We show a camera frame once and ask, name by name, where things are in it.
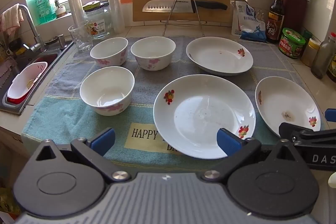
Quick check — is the white plate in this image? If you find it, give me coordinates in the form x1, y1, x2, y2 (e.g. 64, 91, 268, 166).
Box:
153, 75, 256, 160
186, 36, 253, 76

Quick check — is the white floral bowl front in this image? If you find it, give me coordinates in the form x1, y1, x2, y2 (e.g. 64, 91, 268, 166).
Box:
80, 67, 135, 117

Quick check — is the white floral bowl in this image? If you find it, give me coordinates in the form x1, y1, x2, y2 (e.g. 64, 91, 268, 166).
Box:
90, 38, 128, 67
80, 67, 135, 117
130, 36, 176, 71

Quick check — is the white plate back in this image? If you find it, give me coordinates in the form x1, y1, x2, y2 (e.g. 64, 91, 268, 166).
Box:
186, 36, 253, 76

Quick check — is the santoku kitchen knife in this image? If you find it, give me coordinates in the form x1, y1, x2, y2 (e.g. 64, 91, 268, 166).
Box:
142, 0, 228, 13

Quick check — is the cooking oil bottle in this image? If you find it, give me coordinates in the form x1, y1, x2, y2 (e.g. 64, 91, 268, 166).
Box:
326, 55, 336, 83

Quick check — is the grey teal table towel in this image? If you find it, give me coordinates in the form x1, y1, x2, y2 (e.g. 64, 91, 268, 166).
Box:
21, 35, 329, 172

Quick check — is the clear glass bottle red cap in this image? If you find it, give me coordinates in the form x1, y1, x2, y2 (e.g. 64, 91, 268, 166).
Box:
311, 32, 335, 79

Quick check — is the yellow lid spice jar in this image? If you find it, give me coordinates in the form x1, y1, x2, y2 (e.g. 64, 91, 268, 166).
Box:
301, 38, 321, 67

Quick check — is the green lid sauce jar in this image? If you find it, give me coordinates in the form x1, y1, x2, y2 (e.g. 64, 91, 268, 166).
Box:
278, 28, 306, 59

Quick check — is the green cap small jar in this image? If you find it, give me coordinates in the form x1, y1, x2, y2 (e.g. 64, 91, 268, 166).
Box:
302, 30, 313, 42

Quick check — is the white red sink basket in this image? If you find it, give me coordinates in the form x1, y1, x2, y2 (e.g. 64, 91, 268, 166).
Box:
6, 61, 48, 105

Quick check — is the dark vinegar bottle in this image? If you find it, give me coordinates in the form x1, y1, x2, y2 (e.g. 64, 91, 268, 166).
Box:
266, 0, 284, 44

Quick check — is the clear drinking glass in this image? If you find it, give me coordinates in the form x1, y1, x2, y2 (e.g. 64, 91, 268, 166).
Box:
68, 20, 93, 52

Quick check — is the dark red knife block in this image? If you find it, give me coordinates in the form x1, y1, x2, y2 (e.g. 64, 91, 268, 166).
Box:
283, 0, 309, 32

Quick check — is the chrome sink faucet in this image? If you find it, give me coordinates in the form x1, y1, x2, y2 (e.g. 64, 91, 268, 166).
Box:
18, 4, 47, 52

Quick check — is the white blue salt bag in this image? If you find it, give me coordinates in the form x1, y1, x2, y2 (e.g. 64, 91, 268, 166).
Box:
231, 0, 266, 42

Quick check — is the glass jar yellow lid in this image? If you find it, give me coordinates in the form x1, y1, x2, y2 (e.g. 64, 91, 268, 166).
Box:
83, 1, 112, 39

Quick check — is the small potted plant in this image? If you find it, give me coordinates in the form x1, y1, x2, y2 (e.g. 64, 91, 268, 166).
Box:
55, 0, 67, 18

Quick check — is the short plastic wrap roll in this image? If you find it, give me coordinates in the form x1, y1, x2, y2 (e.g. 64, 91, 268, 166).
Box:
68, 0, 85, 27

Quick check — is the green dish soap bottle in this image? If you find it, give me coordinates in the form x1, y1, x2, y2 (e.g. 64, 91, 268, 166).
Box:
34, 0, 56, 24

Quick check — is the pink striped cloth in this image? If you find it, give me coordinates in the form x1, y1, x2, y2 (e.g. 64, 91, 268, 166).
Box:
1, 3, 24, 36

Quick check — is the wire cutting board rack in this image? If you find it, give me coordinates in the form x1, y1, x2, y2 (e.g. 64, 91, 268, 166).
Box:
159, 0, 208, 37

